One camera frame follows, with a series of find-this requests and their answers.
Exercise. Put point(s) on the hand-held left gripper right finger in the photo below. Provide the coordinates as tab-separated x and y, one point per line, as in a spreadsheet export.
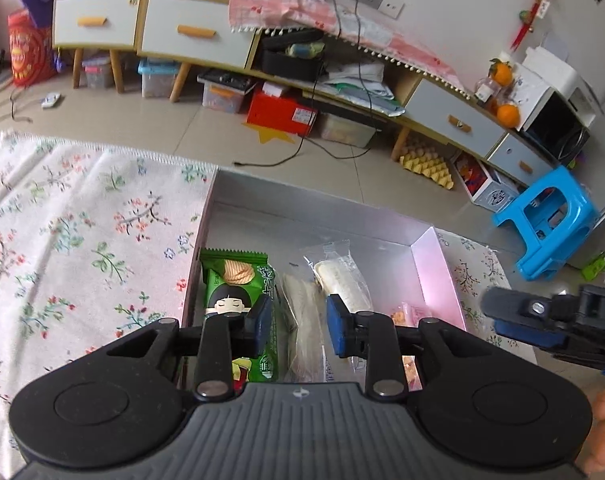
336	325

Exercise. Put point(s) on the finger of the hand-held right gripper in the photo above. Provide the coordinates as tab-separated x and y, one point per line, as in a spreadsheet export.
514	305

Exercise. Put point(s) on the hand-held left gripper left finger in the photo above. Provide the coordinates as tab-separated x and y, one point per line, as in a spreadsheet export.
263	325

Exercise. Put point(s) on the translucent white wafer packet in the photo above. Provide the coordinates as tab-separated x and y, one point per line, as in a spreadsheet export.
302	320

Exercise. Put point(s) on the clear packet with white roll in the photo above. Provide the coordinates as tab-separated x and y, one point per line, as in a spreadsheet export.
340	280

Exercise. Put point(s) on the green snack packet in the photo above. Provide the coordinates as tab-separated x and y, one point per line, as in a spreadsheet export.
232	280

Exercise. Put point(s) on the orange white biscuit packet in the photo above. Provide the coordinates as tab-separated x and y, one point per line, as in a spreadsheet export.
398	316

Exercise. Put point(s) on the pink cardboard box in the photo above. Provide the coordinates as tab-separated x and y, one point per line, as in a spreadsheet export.
292	220

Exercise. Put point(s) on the small green object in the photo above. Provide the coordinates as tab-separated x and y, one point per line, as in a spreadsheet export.
594	267

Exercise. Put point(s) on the white printed carton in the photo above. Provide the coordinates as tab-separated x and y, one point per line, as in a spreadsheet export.
497	192

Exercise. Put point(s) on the blue plastic stool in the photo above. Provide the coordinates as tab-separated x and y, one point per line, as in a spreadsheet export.
557	182

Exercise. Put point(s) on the yellow egg tray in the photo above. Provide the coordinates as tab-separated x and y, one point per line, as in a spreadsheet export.
427	165

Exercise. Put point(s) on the orange fruit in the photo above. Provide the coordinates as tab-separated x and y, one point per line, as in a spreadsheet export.
508	115
502	72

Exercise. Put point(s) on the yellow star floor sticker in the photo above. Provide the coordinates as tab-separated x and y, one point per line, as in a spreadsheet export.
267	134

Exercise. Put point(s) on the clear storage bin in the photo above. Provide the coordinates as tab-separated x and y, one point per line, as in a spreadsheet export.
347	130

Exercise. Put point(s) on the long wooden tv cabinet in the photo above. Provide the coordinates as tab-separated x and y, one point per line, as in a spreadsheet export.
452	115

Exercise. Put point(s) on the floral white mat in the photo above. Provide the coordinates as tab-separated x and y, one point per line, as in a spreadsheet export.
82	235

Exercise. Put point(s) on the white microwave oven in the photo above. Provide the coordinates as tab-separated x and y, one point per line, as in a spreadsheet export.
542	95

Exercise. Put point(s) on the red cardboard box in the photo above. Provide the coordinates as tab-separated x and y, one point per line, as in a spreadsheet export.
277	110

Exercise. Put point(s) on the glass jar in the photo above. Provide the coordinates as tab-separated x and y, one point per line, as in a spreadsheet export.
484	89

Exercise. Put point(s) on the clear bin with black keyboard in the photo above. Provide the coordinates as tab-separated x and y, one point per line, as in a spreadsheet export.
225	95

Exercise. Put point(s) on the stack of papers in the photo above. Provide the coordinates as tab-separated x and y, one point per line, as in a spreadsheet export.
352	77

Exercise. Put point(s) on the black open box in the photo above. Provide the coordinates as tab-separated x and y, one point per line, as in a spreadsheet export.
287	62

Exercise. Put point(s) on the blue lid storage bin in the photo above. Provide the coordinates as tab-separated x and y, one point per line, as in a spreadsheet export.
156	80

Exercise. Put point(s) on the red hanging ornament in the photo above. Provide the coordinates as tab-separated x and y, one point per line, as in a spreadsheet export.
532	12

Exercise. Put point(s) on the wide wooden drawer cabinet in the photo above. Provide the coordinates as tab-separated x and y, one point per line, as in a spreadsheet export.
192	32

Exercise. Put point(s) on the white power strip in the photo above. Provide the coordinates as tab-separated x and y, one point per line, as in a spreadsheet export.
51	100

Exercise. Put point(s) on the pink checked cloth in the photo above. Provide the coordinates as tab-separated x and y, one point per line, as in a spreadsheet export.
302	10

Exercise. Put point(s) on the small wooden drawer cabinet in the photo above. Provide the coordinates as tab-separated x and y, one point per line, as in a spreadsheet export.
95	20

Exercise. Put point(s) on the red printed bag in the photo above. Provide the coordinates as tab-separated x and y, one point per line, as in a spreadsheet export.
27	55

